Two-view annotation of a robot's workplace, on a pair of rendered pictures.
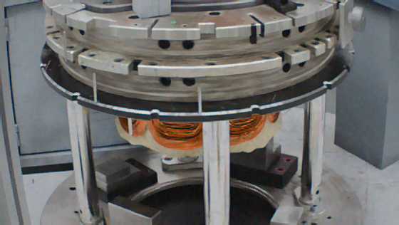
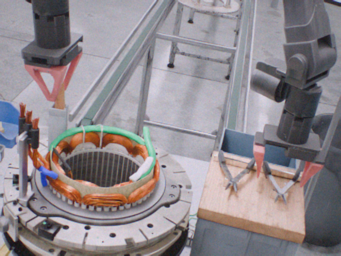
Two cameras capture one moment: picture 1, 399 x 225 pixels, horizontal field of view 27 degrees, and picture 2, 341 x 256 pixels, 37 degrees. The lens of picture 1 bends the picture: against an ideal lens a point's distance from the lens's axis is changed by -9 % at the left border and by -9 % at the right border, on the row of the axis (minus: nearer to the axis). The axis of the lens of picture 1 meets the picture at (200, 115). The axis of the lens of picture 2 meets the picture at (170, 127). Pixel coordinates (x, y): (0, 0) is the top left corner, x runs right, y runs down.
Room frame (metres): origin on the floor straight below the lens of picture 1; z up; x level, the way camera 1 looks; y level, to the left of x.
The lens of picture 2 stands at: (1.15, -0.64, 1.63)
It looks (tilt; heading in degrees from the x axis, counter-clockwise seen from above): 30 degrees down; 107
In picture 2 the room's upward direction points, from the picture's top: 10 degrees clockwise
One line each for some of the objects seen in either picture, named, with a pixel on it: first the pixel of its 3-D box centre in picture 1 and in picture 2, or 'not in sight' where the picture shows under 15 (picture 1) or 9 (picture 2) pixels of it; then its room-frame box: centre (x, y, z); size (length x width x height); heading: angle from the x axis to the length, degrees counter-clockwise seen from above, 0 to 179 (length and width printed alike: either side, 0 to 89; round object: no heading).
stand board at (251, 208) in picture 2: not in sight; (253, 193); (1.09, 0.18, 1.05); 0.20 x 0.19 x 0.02; 100
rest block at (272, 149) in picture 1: (253, 139); not in sight; (0.95, -0.06, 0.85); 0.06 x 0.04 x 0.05; 61
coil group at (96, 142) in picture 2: not in sight; (84, 142); (0.78, 0.05, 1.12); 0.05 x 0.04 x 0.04; 15
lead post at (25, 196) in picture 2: not in sight; (25, 170); (0.77, -0.11, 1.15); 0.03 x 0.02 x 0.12; 97
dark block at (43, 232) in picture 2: not in sight; (49, 229); (0.84, -0.14, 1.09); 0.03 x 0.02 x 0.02; 2
